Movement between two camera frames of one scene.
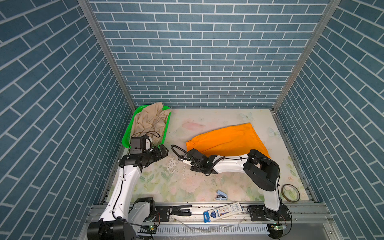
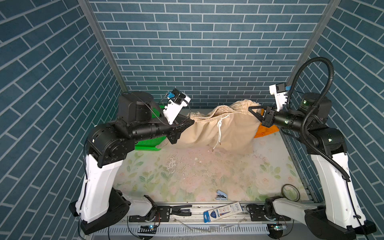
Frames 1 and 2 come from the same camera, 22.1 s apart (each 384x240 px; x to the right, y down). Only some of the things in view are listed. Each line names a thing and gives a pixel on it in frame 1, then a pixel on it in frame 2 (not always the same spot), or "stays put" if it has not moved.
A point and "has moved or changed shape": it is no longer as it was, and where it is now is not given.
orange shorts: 237,140 -> 263,131
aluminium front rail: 308,221 stays put
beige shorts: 150,122 has moved or changed shape
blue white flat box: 223,212 stays put
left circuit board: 151,229 stays put
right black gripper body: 196,168 -> 269,118
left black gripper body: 153,155 -> 175,128
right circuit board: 276,227 stays put
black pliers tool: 177,210 stays put
